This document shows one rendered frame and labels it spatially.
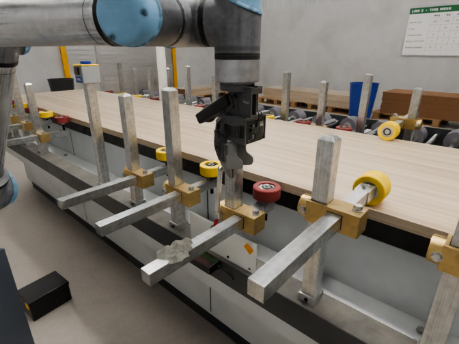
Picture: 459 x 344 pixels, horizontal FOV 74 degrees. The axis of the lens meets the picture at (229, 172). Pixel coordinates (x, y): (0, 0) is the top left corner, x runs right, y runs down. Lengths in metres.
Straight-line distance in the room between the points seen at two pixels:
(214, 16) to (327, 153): 0.33
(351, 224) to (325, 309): 0.25
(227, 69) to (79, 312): 1.58
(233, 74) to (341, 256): 0.63
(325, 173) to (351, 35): 7.96
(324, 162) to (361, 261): 0.41
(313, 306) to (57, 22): 0.78
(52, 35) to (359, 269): 0.92
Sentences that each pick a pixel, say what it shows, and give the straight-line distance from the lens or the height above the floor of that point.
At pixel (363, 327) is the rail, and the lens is 0.81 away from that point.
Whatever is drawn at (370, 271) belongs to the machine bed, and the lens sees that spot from 0.97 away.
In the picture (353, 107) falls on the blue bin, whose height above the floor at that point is 0.25.
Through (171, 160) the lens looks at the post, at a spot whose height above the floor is 0.95.
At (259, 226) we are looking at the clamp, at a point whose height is 0.84.
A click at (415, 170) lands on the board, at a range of 1.18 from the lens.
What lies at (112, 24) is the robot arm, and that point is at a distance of 0.55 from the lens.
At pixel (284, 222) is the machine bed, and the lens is 1.03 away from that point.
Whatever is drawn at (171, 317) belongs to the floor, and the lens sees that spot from 1.76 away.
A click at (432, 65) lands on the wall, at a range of 7.94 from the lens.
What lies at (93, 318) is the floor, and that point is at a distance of 1.87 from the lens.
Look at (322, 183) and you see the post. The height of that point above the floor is 1.01.
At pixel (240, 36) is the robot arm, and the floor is 1.29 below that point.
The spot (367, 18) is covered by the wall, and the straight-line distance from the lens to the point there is 8.44.
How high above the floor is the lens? 1.27
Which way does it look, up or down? 21 degrees down
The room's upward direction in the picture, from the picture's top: straight up
